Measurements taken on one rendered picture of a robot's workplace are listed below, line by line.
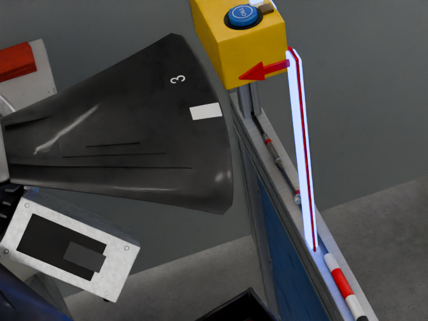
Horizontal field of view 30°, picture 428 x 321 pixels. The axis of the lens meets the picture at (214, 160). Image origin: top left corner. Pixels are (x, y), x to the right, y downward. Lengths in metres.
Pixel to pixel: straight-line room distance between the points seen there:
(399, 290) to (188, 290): 0.55
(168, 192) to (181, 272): 1.39
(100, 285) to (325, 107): 1.10
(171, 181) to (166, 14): 0.87
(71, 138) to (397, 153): 1.44
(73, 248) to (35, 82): 0.58
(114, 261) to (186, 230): 1.14
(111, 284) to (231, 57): 0.37
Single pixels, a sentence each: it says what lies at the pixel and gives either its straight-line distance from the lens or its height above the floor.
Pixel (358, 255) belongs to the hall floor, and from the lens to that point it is 2.17.
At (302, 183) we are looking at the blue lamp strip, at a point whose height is 0.99.
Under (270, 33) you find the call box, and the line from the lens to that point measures 1.12.
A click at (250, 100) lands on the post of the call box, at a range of 1.28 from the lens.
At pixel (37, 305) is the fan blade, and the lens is 0.90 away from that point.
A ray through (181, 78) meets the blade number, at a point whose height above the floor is 1.18.
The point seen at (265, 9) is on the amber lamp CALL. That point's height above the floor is 1.08.
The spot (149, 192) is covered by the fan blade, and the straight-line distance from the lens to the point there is 0.80.
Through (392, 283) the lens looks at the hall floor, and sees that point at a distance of 2.12.
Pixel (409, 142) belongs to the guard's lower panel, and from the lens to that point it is 2.16.
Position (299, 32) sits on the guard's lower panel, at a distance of 1.78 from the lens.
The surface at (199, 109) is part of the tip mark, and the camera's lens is 0.85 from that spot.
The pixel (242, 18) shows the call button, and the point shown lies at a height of 1.08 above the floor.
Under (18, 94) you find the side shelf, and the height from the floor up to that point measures 0.86.
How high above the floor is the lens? 1.72
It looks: 45 degrees down
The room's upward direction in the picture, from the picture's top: 12 degrees counter-clockwise
